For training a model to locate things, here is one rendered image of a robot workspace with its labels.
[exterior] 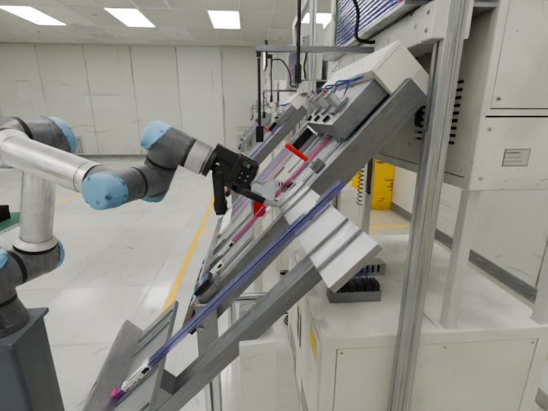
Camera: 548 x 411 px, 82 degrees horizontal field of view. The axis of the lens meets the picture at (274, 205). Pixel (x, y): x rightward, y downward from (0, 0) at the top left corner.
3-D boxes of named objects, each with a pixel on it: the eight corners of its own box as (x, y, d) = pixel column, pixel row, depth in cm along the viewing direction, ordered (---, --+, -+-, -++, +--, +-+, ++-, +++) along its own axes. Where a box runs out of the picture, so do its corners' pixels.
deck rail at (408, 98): (213, 323, 78) (193, 309, 76) (214, 318, 80) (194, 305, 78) (429, 98, 67) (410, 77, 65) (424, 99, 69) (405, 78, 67)
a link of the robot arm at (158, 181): (114, 193, 75) (128, 153, 71) (148, 183, 85) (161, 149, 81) (139, 212, 74) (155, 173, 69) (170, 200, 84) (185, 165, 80)
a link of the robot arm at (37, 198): (-5, 276, 101) (-4, 108, 81) (41, 257, 115) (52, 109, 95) (22, 293, 99) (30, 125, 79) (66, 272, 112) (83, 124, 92)
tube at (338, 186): (118, 399, 52) (112, 396, 52) (121, 393, 53) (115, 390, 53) (345, 186, 48) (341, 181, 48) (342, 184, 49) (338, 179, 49)
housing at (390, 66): (413, 116, 70) (370, 69, 66) (346, 116, 117) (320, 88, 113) (440, 87, 68) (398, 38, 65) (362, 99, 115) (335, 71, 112)
